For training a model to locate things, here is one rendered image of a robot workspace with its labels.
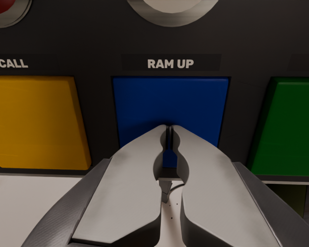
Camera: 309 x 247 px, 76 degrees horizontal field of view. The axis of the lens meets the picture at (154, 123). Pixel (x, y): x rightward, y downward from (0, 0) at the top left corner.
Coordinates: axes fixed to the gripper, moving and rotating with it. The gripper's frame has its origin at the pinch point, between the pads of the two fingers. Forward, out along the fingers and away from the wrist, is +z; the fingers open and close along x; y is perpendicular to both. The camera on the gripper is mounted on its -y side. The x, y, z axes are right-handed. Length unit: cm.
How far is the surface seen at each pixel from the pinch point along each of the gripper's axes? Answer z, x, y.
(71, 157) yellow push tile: 0.6, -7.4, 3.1
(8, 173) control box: 1.4, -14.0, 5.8
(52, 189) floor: 65, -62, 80
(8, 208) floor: 56, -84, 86
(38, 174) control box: 1.4, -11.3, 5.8
